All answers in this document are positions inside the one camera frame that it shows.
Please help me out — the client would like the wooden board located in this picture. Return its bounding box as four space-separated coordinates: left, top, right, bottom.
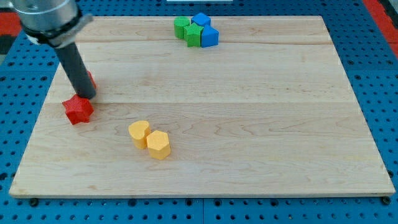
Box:
9 16 396 198

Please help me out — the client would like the red circle block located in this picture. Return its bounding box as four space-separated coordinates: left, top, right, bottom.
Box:
87 70 96 90

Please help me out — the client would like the blue cube block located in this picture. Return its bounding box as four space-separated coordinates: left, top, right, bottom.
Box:
191 12 211 27

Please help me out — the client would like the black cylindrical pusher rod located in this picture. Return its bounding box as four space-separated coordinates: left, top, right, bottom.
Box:
54 42 96 100

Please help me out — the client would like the blue pentagon block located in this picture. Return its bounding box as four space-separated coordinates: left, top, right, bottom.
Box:
201 25 220 48

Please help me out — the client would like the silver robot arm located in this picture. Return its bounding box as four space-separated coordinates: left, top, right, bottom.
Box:
10 0 96 99

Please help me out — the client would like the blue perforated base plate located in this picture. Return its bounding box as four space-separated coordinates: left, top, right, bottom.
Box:
1 0 397 223

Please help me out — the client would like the yellow heart block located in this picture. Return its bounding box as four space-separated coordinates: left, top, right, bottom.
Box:
128 120 151 149

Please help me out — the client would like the green star block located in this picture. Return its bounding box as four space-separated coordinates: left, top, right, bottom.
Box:
184 23 204 47

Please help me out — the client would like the red star block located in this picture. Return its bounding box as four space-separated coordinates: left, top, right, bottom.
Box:
62 95 94 125

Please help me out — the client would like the green circle block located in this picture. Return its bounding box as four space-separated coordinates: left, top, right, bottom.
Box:
174 16 190 39

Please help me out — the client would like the yellow hexagon block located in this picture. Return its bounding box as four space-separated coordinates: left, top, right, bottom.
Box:
147 130 171 160

